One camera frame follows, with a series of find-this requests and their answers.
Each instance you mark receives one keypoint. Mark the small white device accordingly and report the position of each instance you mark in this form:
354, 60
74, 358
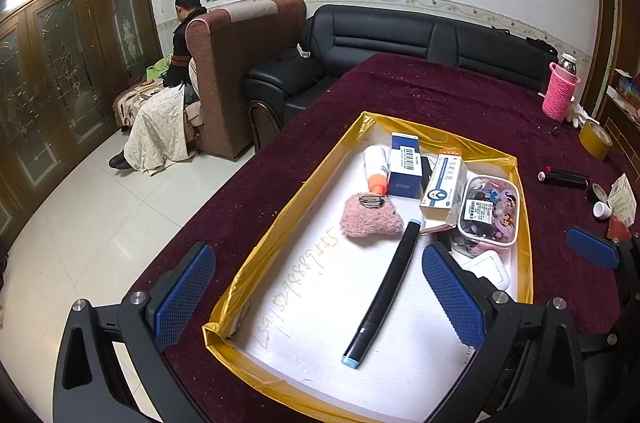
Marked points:
301, 50

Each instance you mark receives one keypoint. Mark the black tape roll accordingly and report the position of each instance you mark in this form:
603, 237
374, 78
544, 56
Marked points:
597, 194

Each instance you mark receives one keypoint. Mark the colourful cardboard box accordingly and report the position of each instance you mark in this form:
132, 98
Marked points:
627, 88

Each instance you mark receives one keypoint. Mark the clear pouch of hair accessories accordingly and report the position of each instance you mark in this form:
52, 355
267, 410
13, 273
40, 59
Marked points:
487, 213

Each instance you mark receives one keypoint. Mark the pink fluffy pouch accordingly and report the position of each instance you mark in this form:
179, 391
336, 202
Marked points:
365, 220

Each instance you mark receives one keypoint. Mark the white glue bottle orange cap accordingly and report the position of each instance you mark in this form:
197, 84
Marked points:
375, 165

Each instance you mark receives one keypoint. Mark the tan tape roll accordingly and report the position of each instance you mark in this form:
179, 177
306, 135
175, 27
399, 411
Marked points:
592, 145

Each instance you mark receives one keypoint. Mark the black marker with teal ends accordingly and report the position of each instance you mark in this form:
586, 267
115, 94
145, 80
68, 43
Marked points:
385, 288

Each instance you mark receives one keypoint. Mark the black marker with red end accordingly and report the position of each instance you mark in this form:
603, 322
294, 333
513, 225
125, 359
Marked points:
565, 178

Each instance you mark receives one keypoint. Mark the small black clip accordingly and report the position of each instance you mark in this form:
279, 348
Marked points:
554, 132

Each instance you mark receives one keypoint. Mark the floral covered footstool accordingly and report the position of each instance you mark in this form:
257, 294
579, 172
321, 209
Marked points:
130, 103

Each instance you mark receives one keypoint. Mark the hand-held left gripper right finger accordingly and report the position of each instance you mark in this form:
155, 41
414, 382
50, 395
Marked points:
452, 298

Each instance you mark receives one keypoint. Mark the white charger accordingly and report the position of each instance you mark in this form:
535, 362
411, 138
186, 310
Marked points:
487, 268

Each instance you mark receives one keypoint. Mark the green cloth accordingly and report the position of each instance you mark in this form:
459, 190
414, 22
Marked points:
159, 67

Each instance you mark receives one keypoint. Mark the small white cap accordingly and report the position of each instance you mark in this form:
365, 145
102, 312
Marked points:
601, 210

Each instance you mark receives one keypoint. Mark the white and blue box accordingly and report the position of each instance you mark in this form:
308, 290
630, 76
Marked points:
442, 190

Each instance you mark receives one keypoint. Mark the red foil packet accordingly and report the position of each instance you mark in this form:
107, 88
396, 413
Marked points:
619, 229

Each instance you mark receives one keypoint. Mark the pink knit-sleeved bottle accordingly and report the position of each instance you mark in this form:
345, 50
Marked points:
560, 93

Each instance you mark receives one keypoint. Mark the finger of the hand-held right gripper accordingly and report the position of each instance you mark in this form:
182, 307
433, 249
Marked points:
592, 248

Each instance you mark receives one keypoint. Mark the black leather sofa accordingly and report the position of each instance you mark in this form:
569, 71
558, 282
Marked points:
390, 38

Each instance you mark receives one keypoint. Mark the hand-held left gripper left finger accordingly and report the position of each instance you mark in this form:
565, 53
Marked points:
185, 293

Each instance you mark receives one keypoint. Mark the white printed box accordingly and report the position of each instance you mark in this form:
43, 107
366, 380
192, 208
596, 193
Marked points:
622, 200

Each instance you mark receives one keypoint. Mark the black bag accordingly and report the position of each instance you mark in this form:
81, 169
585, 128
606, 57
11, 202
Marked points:
542, 45

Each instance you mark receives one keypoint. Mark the brown armchair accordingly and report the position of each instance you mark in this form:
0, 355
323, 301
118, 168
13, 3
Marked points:
225, 78

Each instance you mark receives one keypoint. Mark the wooden brick-pattern counter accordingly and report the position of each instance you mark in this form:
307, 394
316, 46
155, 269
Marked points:
625, 128

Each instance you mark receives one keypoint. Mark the white lap blanket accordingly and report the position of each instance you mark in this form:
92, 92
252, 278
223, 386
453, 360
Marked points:
155, 128

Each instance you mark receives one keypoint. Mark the white cloth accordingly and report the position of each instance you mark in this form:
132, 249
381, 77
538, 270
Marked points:
579, 113

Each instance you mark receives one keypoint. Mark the wooden glass-panel doors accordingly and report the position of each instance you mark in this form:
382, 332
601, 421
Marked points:
65, 53

